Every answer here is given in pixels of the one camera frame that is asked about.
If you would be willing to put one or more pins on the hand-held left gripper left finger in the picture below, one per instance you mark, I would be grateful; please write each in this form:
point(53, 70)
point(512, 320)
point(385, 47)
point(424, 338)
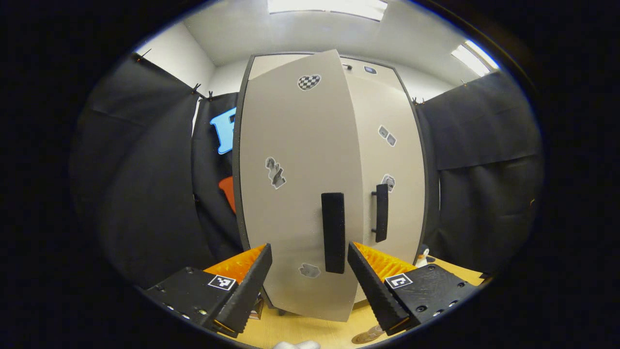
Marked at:
point(249, 291)

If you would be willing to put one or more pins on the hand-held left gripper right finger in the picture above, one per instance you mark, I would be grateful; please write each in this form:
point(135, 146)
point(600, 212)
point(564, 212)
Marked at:
point(375, 291)

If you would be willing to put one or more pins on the round wooden coaster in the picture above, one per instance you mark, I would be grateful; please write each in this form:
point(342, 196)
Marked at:
point(361, 339)

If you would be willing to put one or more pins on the white cabinet door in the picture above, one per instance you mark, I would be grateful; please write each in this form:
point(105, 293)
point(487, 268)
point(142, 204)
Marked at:
point(368, 160)
point(300, 218)

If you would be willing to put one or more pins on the white cabinet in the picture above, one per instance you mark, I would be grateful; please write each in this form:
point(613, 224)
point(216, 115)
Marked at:
point(431, 203)

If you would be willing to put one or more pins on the stack of books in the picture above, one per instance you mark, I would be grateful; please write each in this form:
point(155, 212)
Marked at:
point(256, 310)

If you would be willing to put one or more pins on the penguin plush toy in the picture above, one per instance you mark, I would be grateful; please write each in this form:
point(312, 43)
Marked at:
point(424, 254)

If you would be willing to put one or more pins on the black backdrop cloth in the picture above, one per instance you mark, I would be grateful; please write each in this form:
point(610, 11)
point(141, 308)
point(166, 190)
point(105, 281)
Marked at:
point(145, 194)

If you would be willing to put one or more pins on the small ceiling light panel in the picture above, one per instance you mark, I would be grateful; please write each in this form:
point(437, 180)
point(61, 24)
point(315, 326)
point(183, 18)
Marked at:
point(474, 58)

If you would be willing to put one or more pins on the large ceiling light panel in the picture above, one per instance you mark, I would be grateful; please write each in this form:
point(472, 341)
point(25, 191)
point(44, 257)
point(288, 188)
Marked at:
point(329, 7)

